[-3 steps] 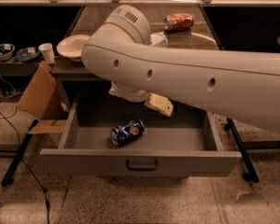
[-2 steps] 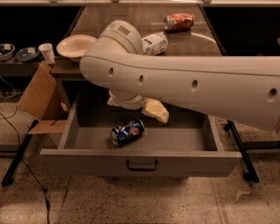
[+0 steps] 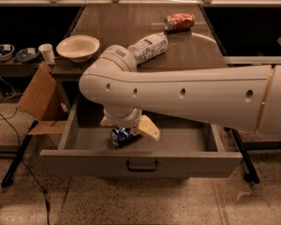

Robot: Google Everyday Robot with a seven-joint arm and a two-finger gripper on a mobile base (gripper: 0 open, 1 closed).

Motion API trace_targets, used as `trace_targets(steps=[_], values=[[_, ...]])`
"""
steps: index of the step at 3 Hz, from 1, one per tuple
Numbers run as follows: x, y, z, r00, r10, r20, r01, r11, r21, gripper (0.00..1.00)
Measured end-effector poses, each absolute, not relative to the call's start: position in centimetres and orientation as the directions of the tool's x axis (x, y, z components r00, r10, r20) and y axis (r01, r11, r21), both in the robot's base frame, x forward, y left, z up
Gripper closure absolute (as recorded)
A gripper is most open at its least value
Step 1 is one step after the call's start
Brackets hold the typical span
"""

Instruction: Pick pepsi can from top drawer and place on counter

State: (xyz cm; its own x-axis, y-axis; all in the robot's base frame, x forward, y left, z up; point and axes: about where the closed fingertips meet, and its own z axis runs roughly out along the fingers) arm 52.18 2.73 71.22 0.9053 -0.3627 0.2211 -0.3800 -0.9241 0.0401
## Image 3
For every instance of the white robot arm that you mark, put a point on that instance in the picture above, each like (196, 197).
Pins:
(245, 98)

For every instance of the black right table leg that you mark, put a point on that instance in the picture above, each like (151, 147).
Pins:
(250, 174)

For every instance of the blue pepsi can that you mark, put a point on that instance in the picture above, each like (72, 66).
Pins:
(123, 136)

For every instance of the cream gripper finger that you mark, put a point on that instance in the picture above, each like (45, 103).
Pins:
(146, 127)
(105, 122)

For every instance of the white paper cup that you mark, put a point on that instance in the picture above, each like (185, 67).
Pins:
(47, 52)

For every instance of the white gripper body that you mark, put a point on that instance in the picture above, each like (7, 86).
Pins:
(125, 120)

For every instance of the blue bowl on shelf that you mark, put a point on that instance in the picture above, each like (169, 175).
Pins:
(28, 55)

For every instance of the black drawer handle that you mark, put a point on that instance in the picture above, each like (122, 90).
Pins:
(142, 168)

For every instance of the black left table leg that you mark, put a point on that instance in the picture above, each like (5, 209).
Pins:
(8, 178)

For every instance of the open grey top drawer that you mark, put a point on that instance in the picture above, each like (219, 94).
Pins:
(185, 149)

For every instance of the blue white bowl far left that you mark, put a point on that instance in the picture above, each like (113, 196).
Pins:
(6, 52)

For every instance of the red orange soda can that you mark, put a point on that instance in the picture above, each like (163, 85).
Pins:
(179, 22)

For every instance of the white bowl on counter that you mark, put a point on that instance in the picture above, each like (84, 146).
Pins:
(78, 48)

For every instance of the grey cabinet with counter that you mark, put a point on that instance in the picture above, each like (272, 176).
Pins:
(121, 22)

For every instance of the clear plastic water bottle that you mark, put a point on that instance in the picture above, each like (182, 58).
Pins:
(149, 47)

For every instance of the black table leg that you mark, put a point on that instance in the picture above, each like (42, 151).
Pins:
(8, 178)
(250, 174)

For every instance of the brown cardboard box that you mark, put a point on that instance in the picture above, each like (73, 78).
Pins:
(43, 101)

